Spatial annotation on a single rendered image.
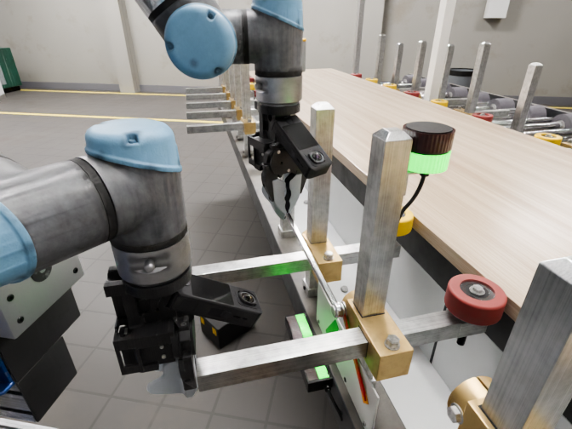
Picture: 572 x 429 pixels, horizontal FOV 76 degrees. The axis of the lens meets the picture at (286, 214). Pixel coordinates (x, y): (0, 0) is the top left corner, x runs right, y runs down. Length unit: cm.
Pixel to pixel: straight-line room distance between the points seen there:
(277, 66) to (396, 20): 634
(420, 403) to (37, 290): 67
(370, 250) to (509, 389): 23
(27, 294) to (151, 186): 30
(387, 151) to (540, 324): 24
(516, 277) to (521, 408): 37
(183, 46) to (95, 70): 807
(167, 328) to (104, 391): 128
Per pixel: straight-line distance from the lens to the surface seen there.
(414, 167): 47
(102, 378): 175
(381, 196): 46
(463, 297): 59
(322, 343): 54
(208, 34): 43
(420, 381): 85
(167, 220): 35
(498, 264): 71
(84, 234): 32
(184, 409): 156
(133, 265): 38
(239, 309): 45
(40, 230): 31
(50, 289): 61
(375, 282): 54
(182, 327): 43
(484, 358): 74
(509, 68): 735
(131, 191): 33
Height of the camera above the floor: 126
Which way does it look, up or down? 28 degrees down
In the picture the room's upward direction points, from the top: straight up
